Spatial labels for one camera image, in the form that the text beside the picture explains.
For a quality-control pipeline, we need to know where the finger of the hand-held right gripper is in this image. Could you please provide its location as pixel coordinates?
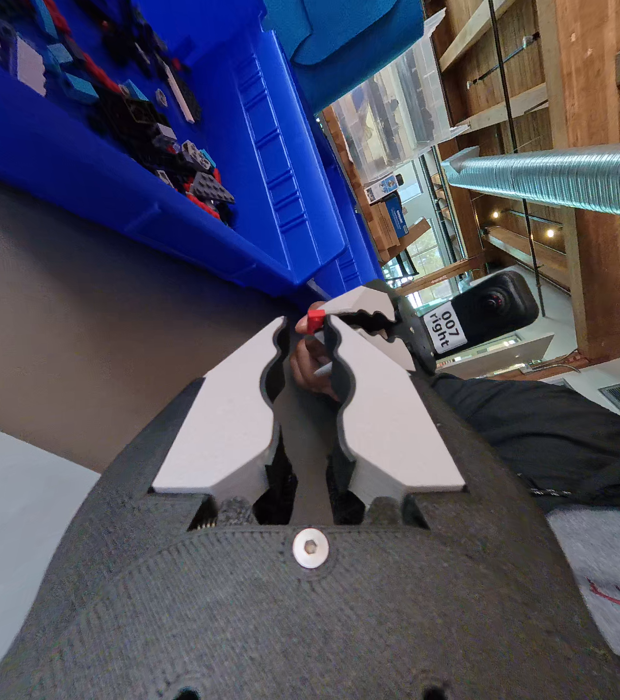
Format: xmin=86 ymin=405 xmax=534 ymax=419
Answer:
xmin=322 ymin=287 xmax=398 ymax=337
xmin=354 ymin=325 xmax=417 ymax=374

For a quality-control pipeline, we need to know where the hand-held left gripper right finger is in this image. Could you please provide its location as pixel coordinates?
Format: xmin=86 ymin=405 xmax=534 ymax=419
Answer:
xmin=323 ymin=316 xmax=466 ymax=504

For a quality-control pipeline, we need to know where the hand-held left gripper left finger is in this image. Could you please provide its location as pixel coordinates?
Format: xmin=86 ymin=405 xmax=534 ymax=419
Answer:
xmin=151 ymin=316 xmax=292 ymax=506

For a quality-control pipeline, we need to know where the blue plastic bin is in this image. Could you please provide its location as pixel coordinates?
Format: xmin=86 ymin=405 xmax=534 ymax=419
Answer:
xmin=0 ymin=0 xmax=347 ymax=299
xmin=288 ymin=106 xmax=386 ymax=299

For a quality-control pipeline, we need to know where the pile of toy bricks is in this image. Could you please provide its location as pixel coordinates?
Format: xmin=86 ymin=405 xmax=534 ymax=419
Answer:
xmin=0 ymin=0 xmax=237 ymax=225

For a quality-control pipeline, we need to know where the person's right forearm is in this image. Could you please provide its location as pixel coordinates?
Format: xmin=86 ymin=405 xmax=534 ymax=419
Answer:
xmin=433 ymin=373 xmax=620 ymax=512

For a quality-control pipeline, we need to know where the person's right hand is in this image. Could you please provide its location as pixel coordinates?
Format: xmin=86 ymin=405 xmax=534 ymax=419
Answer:
xmin=288 ymin=301 xmax=343 ymax=403

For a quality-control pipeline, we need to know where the wooden workbench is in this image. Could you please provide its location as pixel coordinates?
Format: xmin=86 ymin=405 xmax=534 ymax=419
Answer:
xmin=321 ymin=106 xmax=433 ymax=263

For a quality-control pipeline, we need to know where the blue cardboard box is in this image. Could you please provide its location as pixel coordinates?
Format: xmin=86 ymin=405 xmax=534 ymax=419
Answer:
xmin=383 ymin=194 xmax=409 ymax=241

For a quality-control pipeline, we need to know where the clear plastic storage container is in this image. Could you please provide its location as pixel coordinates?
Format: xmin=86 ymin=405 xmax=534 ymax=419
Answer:
xmin=332 ymin=8 xmax=472 ymax=181

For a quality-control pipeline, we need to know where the open instruction booklet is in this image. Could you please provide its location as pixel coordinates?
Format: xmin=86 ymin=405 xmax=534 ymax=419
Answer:
xmin=0 ymin=415 xmax=102 ymax=700

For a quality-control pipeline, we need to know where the light blue felt bag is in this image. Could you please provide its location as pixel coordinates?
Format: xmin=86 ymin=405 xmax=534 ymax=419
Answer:
xmin=263 ymin=0 xmax=425 ymax=113

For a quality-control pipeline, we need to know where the silver ventilation duct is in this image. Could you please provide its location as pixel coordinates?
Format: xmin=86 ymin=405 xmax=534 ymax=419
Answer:
xmin=441 ymin=141 xmax=620 ymax=222

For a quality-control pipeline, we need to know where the black hanging cable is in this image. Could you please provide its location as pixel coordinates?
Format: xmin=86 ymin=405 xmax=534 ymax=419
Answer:
xmin=487 ymin=0 xmax=547 ymax=318

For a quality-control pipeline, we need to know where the wooden wall structure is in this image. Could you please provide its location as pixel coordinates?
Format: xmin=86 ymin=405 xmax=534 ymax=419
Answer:
xmin=425 ymin=0 xmax=620 ymax=373

